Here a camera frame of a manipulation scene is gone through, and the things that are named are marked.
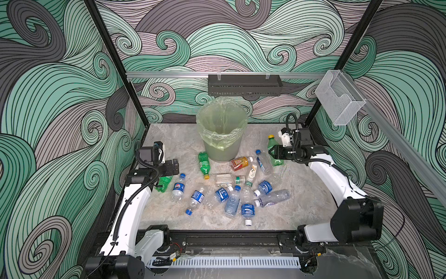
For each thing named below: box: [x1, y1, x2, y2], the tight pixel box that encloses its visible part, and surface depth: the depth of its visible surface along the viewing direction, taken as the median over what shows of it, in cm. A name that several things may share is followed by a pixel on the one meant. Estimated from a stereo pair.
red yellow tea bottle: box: [230, 156, 254, 172], surface depth 97 cm
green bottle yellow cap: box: [198, 151, 211, 180], surface depth 97 cm
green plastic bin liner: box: [196, 96, 248, 151], surface depth 95 cm
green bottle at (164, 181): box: [154, 175, 174, 193], surface depth 90 cm
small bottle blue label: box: [253, 180, 273, 198], surface depth 87 cm
